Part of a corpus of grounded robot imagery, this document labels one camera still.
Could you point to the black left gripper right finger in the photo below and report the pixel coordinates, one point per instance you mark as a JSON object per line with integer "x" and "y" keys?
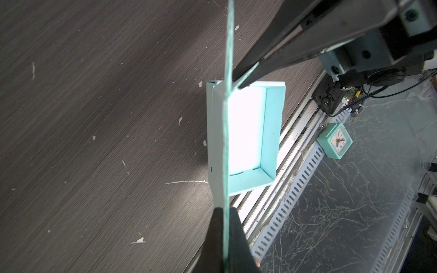
{"x": 240, "y": 257}

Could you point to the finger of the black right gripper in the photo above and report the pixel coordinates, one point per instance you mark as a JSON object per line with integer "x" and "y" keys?
{"x": 290, "y": 15}

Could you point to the small electronics board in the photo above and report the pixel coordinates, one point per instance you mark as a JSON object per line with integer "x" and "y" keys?
{"x": 352, "y": 95}

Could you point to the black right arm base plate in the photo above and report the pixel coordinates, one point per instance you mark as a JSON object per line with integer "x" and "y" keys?
{"x": 328, "y": 94}

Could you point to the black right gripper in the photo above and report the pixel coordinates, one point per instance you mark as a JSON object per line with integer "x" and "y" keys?
{"x": 404, "y": 46}

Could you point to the light blue paper box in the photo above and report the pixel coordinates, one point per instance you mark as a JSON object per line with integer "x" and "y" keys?
{"x": 243, "y": 130}

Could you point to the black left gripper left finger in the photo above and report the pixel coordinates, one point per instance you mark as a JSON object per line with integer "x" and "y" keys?
{"x": 211, "y": 258}

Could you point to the green square clock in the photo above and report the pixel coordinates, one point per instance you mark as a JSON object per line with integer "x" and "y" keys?
{"x": 335, "y": 140}

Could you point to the white slotted cable duct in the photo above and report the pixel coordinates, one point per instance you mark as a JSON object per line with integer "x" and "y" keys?
{"x": 288, "y": 198}

